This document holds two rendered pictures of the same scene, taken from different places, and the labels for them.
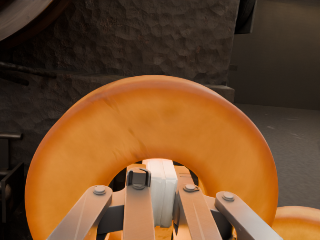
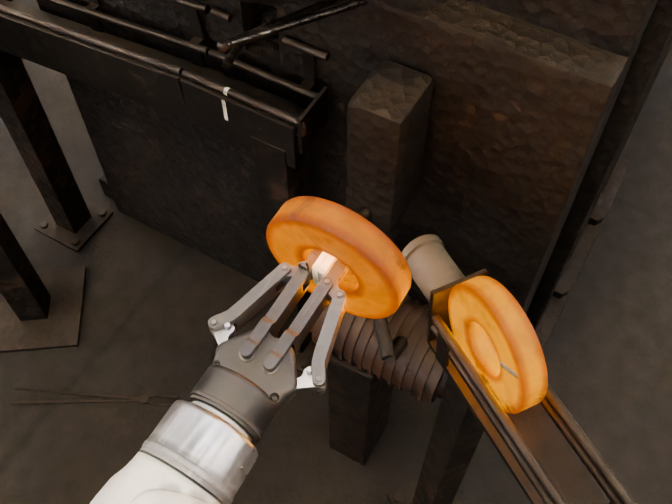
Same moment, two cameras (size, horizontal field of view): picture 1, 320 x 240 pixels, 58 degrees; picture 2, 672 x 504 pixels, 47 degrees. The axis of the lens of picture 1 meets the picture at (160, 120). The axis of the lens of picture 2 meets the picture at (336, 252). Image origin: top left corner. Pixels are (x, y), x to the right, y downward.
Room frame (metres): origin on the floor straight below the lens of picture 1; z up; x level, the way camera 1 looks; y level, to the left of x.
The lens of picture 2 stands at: (-0.17, -0.26, 1.48)
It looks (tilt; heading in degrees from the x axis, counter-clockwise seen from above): 56 degrees down; 36
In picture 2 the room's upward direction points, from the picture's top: straight up
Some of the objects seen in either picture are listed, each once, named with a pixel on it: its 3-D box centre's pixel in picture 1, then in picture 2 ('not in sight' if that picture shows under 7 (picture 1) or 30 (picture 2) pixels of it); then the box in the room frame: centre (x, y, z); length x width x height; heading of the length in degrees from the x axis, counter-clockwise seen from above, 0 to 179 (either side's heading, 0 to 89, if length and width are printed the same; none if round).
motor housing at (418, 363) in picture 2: not in sight; (382, 390); (0.30, 0.00, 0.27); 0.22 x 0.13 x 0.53; 97
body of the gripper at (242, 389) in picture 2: not in sight; (249, 380); (0.02, -0.02, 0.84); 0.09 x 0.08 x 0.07; 6
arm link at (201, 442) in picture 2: not in sight; (202, 449); (-0.06, -0.03, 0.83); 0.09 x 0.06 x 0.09; 96
